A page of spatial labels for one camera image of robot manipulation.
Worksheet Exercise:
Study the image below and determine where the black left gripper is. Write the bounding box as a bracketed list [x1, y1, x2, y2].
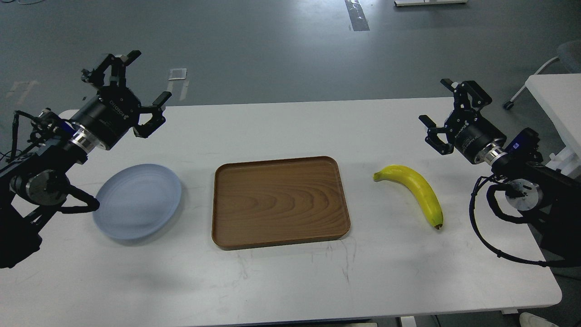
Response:
[71, 50, 172, 150]

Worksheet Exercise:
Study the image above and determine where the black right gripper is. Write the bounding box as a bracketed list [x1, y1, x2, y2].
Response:
[419, 79, 507, 165]

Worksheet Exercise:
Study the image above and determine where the yellow banana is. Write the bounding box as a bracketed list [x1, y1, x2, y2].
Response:
[372, 165, 444, 230]

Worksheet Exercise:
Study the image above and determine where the light blue plate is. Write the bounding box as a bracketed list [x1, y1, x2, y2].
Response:
[93, 164, 182, 241]

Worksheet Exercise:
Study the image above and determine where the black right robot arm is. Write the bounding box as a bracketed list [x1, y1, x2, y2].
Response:
[419, 79, 580, 268]

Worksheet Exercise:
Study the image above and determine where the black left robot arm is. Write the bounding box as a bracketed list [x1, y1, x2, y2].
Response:
[0, 50, 172, 268]

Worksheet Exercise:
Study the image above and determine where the white furniture base top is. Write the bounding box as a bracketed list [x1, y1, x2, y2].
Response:
[394, 0, 468, 7]

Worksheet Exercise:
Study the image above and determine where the grey office chair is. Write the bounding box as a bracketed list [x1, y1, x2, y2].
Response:
[502, 40, 581, 110]

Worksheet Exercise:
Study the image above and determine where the brown wooden tray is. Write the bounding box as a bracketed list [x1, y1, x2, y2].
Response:
[212, 156, 351, 250]

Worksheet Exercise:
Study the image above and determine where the white shoe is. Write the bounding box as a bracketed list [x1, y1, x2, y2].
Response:
[519, 312, 558, 327]

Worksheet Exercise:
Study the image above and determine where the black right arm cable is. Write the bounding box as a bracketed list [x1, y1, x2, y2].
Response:
[469, 175, 581, 268]

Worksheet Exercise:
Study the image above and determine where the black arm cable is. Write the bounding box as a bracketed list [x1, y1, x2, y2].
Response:
[0, 110, 50, 163]
[469, 175, 581, 268]

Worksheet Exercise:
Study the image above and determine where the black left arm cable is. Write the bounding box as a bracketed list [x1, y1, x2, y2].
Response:
[0, 110, 50, 163]

